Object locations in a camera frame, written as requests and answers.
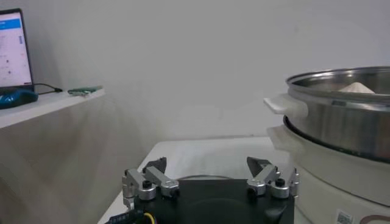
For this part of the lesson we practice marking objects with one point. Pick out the green circuit board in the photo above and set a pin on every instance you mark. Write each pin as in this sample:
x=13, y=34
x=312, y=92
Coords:
x=83, y=90

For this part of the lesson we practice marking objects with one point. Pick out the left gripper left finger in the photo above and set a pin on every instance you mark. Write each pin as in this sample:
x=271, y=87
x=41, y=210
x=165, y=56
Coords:
x=152, y=175

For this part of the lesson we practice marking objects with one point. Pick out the white side desk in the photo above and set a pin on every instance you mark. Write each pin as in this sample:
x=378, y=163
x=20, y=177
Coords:
x=45, y=106

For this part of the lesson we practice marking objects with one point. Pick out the white steamed baozi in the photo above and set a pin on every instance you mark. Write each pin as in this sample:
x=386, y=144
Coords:
x=356, y=88

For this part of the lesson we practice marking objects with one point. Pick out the blue computer mouse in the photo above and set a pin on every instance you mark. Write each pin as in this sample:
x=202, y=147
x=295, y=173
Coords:
x=16, y=99

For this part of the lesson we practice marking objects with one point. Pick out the black laptop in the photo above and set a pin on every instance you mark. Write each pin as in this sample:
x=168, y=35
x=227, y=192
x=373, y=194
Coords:
x=12, y=48

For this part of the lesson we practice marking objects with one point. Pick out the perforated steel steamer basket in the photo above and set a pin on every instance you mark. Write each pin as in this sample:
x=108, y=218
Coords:
x=335, y=121

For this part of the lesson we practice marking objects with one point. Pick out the cream electric cooking pot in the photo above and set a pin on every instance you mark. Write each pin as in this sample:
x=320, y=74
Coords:
x=329, y=179

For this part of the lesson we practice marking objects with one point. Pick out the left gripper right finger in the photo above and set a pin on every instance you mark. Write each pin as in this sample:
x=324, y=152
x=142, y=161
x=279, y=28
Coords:
x=268, y=175

